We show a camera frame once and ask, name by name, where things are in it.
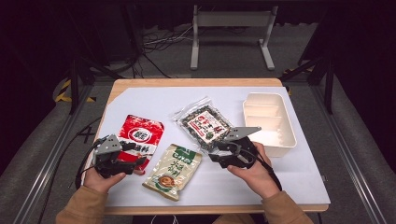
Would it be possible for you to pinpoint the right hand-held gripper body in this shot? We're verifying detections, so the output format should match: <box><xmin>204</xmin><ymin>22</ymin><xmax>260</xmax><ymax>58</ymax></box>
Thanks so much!
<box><xmin>214</xmin><ymin>125</ymin><xmax>263</xmax><ymax>171</ymax></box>

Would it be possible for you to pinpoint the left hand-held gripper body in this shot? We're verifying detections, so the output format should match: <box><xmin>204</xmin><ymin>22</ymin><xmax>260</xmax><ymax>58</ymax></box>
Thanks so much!
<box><xmin>92</xmin><ymin>133</ymin><xmax>135</xmax><ymax>180</ymax></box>

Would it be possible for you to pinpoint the red seasoning packet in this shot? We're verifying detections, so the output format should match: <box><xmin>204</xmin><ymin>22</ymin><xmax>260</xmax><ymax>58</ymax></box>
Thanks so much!
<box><xmin>116</xmin><ymin>114</ymin><xmax>165</xmax><ymax>175</ymax></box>

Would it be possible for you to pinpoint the clear seaweed packet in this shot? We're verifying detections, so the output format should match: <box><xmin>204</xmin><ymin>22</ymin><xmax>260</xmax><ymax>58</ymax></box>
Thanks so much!
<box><xmin>172</xmin><ymin>96</ymin><xmax>235</xmax><ymax>156</ymax></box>

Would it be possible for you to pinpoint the white divided plastic box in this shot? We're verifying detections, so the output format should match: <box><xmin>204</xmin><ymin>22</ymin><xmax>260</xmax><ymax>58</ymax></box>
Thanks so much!
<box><xmin>242</xmin><ymin>91</ymin><xmax>298</xmax><ymax>158</ymax></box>

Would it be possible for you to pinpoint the beige green seasoning packet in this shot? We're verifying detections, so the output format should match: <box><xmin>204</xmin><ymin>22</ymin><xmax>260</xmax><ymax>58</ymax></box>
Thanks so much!
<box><xmin>142</xmin><ymin>143</ymin><xmax>204</xmax><ymax>203</ymax></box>

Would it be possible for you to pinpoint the person's left hand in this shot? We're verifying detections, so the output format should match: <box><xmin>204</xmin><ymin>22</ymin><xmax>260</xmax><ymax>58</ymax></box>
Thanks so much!
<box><xmin>83</xmin><ymin>167</ymin><xmax>146</xmax><ymax>194</ymax></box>

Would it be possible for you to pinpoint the person's right hand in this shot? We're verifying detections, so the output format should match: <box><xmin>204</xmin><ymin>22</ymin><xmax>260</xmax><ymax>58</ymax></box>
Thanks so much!
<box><xmin>226</xmin><ymin>141</ymin><xmax>281</xmax><ymax>200</ymax></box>

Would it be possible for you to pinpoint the white table sheet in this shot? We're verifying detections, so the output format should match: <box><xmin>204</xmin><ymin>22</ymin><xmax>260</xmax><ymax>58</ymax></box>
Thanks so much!
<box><xmin>81</xmin><ymin>86</ymin><xmax>332</xmax><ymax>208</ymax></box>

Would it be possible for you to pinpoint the yellow black floor tape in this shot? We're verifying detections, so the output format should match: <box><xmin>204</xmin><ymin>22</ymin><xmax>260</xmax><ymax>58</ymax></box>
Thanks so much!
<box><xmin>54</xmin><ymin>78</ymin><xmax>97</xmax><ymax>104</ymax></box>

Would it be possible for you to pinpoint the black metal stand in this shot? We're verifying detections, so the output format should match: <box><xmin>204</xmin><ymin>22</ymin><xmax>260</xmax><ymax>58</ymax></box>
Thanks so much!
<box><xmin>279</xmin><ymin>54</ymin><xmax>336</xmax><ymax>116</ymax></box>
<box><xmin>66</xmin><ymin>54</ymin><xmax>125</xmax><ymax>116</ymax></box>

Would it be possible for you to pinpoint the white metal stand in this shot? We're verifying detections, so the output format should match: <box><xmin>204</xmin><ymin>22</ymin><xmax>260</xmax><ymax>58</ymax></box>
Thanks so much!
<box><xmin>190</xmin><ymin>4</ymin><xmax>279</xmax><ymax>71</ymax></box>

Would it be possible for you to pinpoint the left hand-held gripper cable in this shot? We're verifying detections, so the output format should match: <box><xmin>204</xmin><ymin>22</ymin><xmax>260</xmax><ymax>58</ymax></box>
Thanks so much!
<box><xmin>74</xmin><ymin>138</ymin><xmax>106</xmax><ymax>190</ymax></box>

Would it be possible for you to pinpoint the hand-held gripper cable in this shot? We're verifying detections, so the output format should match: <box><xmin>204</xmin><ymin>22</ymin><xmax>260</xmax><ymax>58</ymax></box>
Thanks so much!
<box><xmin>74</xmin><ymin>138</ymin><xmax>106</xmax><ymax>190</ymax></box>
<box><xmin>247</xmin><ymin>146</ymin><xmax>284</xmax><ymax>191</ymax></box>

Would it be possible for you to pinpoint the right hand-held gripper cable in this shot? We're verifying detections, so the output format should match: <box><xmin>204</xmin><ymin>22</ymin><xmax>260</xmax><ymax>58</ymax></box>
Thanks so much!
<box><xmin>247</xmin><ymin>146</ymin><xmax>284</xmax><ymax>191</ymax></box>

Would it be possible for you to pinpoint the aluminium rail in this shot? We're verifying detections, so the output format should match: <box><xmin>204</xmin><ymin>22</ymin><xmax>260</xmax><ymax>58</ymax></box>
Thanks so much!
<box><xmin>12</xmin><ymin>83</ymin><xmax>95</xmax><ymax>224</ymax></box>
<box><xmin>311</xmin><ymin>84</ymin><xmax>388</xmax><ymax>224</ymax></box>

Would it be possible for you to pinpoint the thin white cable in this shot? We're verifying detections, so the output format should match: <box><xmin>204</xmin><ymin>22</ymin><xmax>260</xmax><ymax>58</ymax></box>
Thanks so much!
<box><xmin>149</xmin><ymin>214</ymin><xmax>181</xmax><ymax>224</ymax></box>

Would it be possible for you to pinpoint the bundle of floor cables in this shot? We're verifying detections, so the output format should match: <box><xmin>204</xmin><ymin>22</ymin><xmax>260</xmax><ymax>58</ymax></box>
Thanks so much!
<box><xmin>132</xmin><ymin>24</ymin><xmax>200</xmax><ymax>79</ymax></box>

